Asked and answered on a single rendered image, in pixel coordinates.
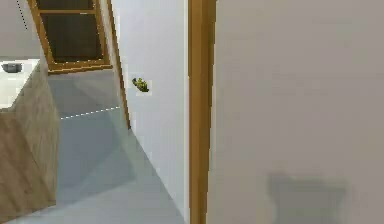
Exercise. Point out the white room door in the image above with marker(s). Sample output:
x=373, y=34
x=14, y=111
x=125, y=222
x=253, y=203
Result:
x=156, y=50

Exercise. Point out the wooden cabinet with white top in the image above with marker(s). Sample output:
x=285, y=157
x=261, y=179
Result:
x=23, y=133

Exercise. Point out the wooden framed dark doorway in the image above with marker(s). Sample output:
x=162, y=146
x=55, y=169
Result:
x=71, y=33

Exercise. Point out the grey bowl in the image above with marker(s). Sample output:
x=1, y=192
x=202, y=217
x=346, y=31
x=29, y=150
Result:
x=12, y=67

